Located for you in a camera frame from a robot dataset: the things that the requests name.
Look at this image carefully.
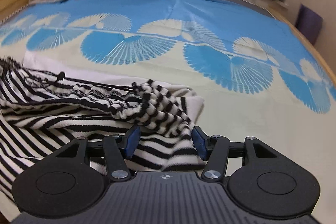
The black white striped garment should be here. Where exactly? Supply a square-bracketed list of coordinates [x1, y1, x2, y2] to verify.
[0, 56, 206, 201]

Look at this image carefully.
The blue white patterned bedspread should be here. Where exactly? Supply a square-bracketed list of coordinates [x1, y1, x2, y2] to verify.
[1, 0, 335, 223]

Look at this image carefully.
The wooden bed frame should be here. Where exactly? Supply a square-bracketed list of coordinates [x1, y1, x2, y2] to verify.
[267, 8, 336, 85]

